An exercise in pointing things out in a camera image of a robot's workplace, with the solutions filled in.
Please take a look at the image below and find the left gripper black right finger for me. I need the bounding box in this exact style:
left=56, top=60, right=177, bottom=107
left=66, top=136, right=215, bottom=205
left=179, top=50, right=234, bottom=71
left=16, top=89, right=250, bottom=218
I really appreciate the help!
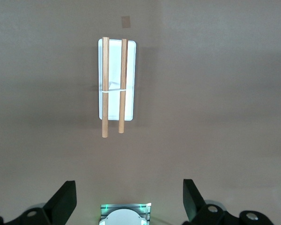
left=182, top=179, right=276, bottom=225

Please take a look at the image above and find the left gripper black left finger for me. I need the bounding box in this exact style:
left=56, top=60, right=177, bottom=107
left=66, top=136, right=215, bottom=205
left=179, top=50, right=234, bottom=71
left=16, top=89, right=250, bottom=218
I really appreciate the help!
left=0, top=180, right=77, bottom=225

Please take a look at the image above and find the white rack with wooden bars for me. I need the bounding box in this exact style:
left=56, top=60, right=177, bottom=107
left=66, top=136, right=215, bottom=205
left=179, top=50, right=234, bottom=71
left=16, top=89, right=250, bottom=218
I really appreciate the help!
left=97, top=37, right=137, bottom=138

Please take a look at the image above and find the brown tape square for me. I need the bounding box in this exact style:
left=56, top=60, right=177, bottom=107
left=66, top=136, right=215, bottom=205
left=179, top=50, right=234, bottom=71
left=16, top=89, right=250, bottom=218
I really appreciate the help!
left=121, top=15, right=132, bottom=29

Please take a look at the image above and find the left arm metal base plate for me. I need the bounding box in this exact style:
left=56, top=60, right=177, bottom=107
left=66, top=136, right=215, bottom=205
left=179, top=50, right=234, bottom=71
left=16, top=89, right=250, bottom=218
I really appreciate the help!
left=97, top=202, right=153, bottom=225

